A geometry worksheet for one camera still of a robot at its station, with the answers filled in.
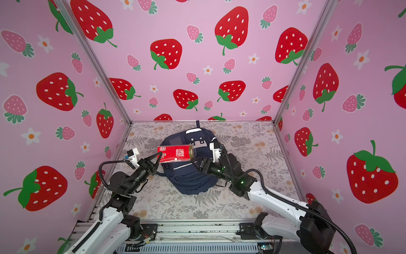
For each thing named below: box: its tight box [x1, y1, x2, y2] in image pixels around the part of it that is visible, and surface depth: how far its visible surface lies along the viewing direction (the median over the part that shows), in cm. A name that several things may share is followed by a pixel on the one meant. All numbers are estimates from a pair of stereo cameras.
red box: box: [157, 144, 195, 164], surface depth 72 cm
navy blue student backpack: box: [156, 120, 219, 195], surface depth 88 cm
